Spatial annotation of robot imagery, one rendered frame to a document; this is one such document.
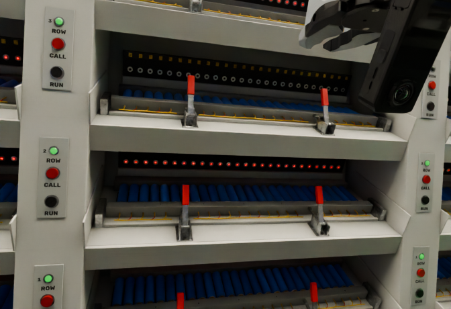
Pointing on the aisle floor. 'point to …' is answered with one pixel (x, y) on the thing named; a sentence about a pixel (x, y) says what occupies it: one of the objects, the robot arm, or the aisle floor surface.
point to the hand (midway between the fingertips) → (317, 47)
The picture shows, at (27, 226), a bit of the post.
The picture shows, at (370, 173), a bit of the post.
